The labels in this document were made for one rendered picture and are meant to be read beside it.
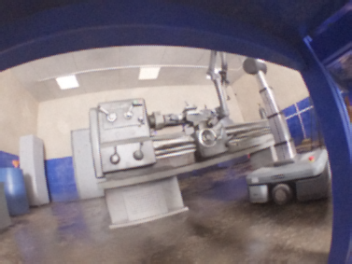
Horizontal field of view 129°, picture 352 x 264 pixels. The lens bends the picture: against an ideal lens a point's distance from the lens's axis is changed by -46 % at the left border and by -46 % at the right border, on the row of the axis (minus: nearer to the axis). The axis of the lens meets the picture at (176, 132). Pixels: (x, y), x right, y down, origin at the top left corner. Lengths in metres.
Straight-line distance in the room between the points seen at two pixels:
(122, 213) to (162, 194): 0.44
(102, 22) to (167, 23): 0.06
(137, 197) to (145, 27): 1.50
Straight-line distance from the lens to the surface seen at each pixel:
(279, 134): 1.32
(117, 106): 1.75
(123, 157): 1.47
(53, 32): 0.17
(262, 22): 0.31
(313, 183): 1.10
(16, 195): 3.52
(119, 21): 0.16
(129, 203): 1.57
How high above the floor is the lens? 0.48
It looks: 12 degrees up
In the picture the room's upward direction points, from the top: 13 degrees counter-clockwise
